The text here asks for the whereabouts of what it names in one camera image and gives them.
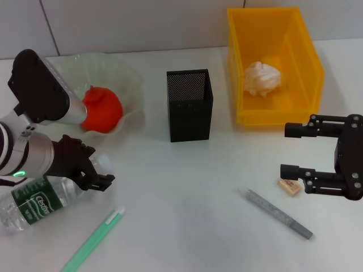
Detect small beige eraser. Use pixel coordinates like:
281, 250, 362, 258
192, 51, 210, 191
277, 178, 302, 196

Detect pale green glass fruit plate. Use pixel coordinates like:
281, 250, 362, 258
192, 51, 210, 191
36, 52, 147, 139

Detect yellow plastic bin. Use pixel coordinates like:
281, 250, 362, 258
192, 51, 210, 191
226, 7, 326, 127

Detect green pen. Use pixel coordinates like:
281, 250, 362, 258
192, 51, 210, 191
61, 206, 126, 272

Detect left wrist cable with connector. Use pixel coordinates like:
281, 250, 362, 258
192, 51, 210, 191
0, 177, 18, 188

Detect black mesh pen holder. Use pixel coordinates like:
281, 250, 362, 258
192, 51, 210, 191
166, 68, 214, 143

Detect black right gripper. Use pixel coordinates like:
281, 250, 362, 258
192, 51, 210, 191
280, 113, 363, 201

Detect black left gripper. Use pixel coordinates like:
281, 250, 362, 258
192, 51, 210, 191
47, 134, 116, 192

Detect grey pen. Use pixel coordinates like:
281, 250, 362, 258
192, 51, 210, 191
238, 186, 314, 241

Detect white paper ball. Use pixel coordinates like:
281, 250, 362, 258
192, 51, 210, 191
244, 61, 283, 99

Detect clear green-label water bottle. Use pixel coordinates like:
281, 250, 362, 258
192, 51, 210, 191
0, 154, 114, 236

